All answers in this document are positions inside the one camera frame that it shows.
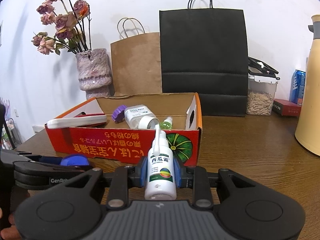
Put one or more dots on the green mucun spray bottle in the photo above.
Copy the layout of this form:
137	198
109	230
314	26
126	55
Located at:
167	123

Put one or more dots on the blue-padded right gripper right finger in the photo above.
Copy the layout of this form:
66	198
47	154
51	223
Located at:
184	176

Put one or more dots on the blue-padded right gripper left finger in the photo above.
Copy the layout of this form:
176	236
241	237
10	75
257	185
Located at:
137	174

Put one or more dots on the blue round lid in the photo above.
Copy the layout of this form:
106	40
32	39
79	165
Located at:
75	160

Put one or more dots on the pink textured ceramic vase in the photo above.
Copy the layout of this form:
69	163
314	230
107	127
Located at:
94	73

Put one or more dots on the clear seed storage container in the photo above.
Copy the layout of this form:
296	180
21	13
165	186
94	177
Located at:
262	86

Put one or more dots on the dried pink rose bouquet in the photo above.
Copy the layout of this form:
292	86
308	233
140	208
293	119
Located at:
72	27

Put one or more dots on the red cardboard pumpkin box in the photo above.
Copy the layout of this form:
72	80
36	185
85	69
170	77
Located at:
119	142

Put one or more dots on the black paper bag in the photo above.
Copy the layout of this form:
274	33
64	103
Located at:
205	51

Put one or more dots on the person's hand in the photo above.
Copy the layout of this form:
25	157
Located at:
10	232

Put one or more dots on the clear white-lidded jar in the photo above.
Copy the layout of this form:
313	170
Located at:
140	117

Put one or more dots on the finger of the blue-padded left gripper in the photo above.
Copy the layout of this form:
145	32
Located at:
50	160

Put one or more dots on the purple ridged cap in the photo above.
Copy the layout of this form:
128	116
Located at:
118	114

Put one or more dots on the blue drink can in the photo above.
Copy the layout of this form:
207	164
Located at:
297	87

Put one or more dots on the cream yellow thermos jug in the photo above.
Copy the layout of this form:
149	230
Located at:
307	131

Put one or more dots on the brown kraft paper bag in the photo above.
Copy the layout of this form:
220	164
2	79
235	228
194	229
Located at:
136	60

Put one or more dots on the dark red small box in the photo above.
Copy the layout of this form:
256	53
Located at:
286	108

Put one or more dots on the white nasal spray bottle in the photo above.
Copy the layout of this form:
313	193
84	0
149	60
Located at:
160	177

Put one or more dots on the red white lint brush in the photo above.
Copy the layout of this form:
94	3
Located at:
77	121

